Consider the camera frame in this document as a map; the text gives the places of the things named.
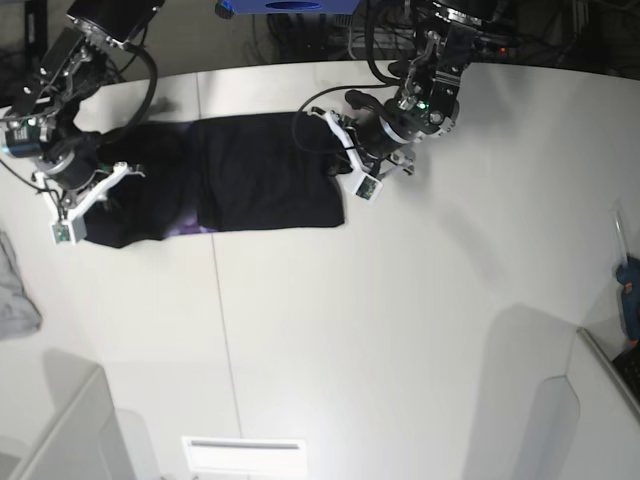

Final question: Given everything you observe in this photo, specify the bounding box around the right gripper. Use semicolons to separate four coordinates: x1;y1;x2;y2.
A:
32;144;100;191

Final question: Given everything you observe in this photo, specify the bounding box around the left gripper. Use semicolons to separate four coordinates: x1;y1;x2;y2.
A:
349;114;415;160

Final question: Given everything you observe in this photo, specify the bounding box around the black T-shirt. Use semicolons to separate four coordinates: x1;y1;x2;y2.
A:
84;112;347;249

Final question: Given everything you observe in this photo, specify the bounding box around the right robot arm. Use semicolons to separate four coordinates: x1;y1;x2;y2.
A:
1;1;164;191

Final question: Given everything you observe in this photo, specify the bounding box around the white power strip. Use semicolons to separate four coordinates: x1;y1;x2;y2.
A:
334;24;520;63

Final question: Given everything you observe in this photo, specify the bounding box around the grey cloth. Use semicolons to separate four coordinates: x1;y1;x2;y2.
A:
1;231;42;341

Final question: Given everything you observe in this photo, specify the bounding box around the blue box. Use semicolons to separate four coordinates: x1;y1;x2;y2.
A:
221;0;360;15

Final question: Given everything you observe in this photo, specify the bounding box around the blue glue gun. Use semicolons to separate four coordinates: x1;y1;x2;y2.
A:
615;255;639;346

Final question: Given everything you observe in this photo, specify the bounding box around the white paper label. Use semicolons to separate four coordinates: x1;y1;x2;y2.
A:
182;436;308;477

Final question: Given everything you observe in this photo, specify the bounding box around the black keyboard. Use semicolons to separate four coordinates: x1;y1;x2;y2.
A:
613;346;640;401

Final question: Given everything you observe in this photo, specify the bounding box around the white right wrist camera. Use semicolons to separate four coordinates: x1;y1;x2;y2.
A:
33;162;146;245

